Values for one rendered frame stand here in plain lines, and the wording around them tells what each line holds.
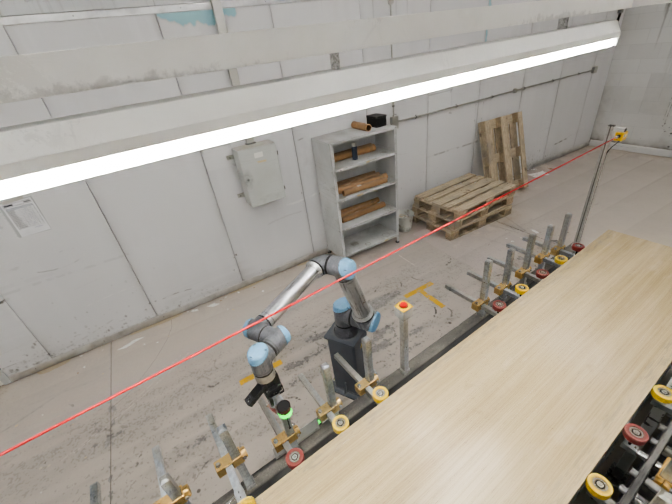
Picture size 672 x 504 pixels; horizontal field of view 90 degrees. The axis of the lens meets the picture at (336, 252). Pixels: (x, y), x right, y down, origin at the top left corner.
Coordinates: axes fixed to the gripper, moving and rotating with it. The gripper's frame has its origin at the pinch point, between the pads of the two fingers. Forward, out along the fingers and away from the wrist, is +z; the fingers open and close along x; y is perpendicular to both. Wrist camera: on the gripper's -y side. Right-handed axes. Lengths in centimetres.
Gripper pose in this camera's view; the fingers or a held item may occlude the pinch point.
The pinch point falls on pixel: (271, 406)
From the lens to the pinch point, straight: 177.8
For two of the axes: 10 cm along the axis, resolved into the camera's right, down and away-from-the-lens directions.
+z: 1.2, 8.4, 5.2
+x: -5.7, -3.7, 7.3
